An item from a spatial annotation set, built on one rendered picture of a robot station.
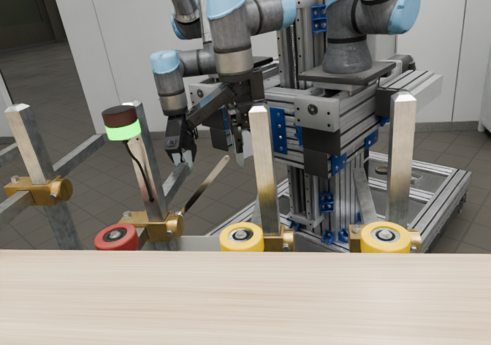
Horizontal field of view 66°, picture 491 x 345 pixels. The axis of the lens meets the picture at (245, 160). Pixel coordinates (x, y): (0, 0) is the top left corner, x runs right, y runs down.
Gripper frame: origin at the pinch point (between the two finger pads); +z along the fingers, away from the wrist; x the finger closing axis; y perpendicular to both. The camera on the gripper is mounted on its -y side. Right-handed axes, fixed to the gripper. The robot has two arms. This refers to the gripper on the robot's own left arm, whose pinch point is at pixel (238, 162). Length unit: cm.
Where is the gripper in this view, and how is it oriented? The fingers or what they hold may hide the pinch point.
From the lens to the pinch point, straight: 84.3
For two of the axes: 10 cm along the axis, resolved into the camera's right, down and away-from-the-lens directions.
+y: 9.7, -1.9, 1.2
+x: -1.9, -4.0, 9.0
